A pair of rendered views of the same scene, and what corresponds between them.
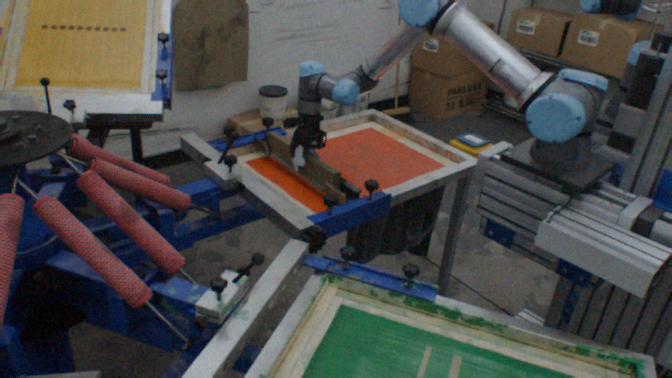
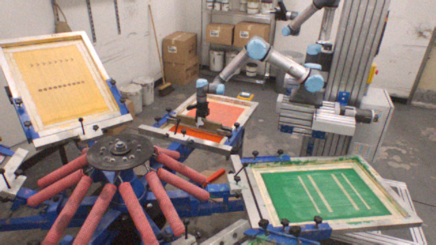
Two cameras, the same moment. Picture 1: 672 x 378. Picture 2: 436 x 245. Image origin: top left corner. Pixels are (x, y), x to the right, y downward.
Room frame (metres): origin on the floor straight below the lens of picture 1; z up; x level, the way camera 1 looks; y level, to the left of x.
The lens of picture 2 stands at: (-0.16, 0.87, 2.13)
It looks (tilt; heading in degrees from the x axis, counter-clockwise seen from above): 29 degrees down; 333
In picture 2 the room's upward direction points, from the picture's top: 2 degrees clockwise
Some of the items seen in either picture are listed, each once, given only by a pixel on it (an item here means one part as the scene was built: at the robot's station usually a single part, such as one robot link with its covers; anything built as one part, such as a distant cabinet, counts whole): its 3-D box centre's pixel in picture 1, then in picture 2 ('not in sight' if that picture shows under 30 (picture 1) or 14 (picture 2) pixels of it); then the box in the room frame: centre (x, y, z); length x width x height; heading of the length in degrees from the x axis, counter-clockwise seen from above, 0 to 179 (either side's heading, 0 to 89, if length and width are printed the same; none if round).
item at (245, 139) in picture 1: (249, 144); (163, 122); (1.85, 0.34, 0.97); 0.30 x 0.05 x 0.07; 133
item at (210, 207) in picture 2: (253, 361); (245, 205); (0.91, 0.15, 0.90); 1.24 x 0.06 x 0.06; 73
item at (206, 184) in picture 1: (206, 191); (175, 148); (1.42, 0.38, 1.02); 0.17 x 0.06 x 0.05; 133
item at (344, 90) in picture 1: (341, 88); (216, 88); (1.61, 0.02, 1.30); 0.11 x 0.11 x 0.08; 57
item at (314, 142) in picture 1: (309, 129); (202, 108); (1.64, 0.11, 1.15); 0.09 x 0.08 x 0.12; 43
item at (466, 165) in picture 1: (348, 160); (210, 117); (1.81, -0.03, 0.97); 0.79 x 0.58 x 0.04; 133
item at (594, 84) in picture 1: (576, 98); (310, 73); (1.35, -0.57, 1.42); 0.13 x 0.12 x 0.14; 147
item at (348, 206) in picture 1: (349, 213); (232, 139); (1.44, -0.04, 0.97); 0.30 x 0.05 x 0.07; 133
